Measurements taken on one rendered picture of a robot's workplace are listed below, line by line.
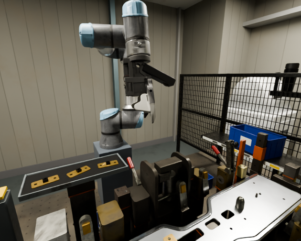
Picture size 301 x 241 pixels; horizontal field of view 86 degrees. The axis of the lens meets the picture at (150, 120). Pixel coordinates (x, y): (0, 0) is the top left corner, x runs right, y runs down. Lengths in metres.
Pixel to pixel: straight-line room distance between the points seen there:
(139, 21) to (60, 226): 0.63
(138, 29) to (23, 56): 2.63
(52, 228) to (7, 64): 2.68
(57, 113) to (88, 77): 0.78
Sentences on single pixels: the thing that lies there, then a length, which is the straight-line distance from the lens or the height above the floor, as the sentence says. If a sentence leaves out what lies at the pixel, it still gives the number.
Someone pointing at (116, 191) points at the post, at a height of 1.10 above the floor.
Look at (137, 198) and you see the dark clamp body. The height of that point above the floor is 1.08.
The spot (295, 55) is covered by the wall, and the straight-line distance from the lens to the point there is 3.41.
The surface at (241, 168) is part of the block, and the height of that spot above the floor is 1.06.
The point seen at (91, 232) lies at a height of 1.07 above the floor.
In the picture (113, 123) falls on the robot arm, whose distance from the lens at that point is 0.99.
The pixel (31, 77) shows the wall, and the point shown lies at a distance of 3.04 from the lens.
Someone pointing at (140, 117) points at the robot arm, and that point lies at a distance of 0.99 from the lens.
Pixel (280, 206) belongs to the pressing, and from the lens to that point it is 0.95.
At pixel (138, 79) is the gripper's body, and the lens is 0.50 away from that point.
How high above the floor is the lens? 1.53
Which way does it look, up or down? 15 degrees down
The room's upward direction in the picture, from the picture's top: straight up
